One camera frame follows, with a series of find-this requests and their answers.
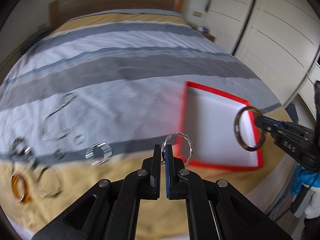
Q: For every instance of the blue gloved hand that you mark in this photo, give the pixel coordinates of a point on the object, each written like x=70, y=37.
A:
x=303, y=177

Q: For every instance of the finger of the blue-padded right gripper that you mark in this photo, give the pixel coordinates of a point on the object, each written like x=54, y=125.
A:
x=269, y=122

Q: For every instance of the white wardrobe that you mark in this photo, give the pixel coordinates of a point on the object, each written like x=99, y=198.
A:
x=277, y=39

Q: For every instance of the amber resin bangle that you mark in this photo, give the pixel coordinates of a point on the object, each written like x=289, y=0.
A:
x=20, y=188

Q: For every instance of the thin silver bangle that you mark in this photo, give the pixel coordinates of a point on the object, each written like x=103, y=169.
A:
x=58, y=180

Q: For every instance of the dark tortoiseshell bangle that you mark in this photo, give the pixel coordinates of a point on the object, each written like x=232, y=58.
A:
x=237, y=131

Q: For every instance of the wooden headboard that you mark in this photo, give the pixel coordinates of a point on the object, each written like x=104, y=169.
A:
x=60, y=11

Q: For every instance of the red jewelry box tray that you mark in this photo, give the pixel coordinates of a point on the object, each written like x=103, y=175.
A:
x=207, y=118

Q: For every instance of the twisted silver bangle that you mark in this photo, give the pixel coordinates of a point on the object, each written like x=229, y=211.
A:
x=184, y=136

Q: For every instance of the wooden nightstand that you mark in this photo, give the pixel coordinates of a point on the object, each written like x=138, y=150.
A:
x=206, y=35

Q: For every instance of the dark clothes pile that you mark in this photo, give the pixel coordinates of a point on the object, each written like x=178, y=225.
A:
x=34, y=38

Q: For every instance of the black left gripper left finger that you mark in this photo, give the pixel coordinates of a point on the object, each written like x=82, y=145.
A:
x=151, y=182

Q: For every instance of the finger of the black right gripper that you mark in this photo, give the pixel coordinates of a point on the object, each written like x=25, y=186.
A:
x=270, y=129

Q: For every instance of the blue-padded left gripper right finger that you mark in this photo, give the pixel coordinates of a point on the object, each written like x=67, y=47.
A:
x=175, y=189

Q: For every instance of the purple tissue box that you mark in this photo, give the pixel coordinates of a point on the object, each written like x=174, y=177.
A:
x=203, y=29

